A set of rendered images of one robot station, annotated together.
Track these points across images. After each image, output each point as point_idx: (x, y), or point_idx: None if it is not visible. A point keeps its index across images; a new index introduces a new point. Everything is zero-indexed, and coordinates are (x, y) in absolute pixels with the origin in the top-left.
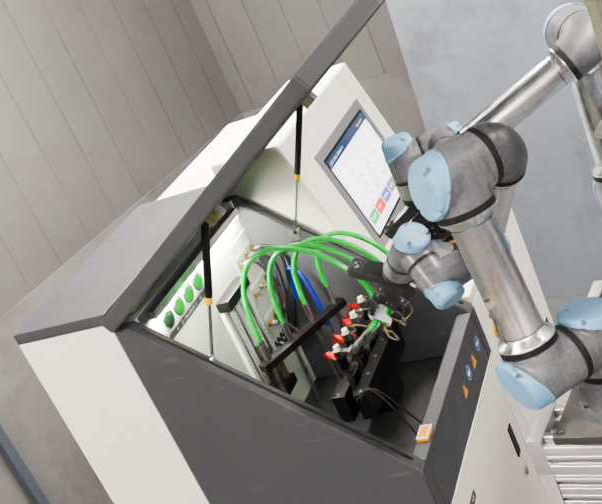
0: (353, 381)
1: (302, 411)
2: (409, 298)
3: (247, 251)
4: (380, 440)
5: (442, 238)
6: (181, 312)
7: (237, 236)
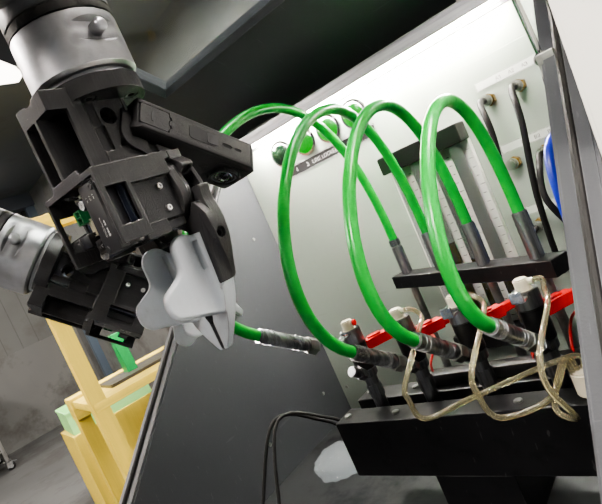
0: (372, 396)
1: (166, 343)
2: (76, 325)
3: (531, 74)
4: (141, 457)
5: (95, 261)
6: (302, 151)
7: (512, 40)
